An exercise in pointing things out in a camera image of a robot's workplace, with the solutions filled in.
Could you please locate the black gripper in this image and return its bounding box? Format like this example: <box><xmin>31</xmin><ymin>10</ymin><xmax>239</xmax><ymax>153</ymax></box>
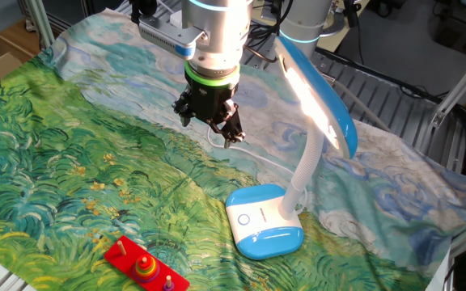
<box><xmin>171</xmin><ymin>78</ymin><xmax>247</xmax><ymax>150</ymax></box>

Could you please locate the red peg board toy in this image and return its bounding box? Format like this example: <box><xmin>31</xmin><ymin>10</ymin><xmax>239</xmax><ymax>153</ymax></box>
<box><xmin>103</xmin><ymin>235</ymin><xmax>191</xmax><ymax>291</ymax></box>

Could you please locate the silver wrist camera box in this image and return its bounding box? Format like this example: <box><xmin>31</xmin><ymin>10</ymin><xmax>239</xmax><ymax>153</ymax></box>
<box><xmin>138</xmin><ymin>15</ymin><xmax>198</xmax><ymax>61</ymax></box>

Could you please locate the blue and white desk lamp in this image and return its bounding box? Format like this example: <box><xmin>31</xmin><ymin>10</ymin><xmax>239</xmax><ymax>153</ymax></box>
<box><xmin>224</xmin><ymin>35</ymin><xmax>358</xmax><ymax>261</ymax></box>

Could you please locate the painted landscape tablecloth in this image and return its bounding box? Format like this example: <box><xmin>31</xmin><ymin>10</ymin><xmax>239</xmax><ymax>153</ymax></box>
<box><xmin>0</xmin><ymin>7</ymin><xmax>466</xmax><ymax>291</ymax></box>

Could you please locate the rainbow ring stack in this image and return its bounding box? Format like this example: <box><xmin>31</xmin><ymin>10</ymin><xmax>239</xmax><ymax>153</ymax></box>
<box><xmin>132</xmin><ymin>256</ymin><xmax>161</xmax><ymax>284</ymax></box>

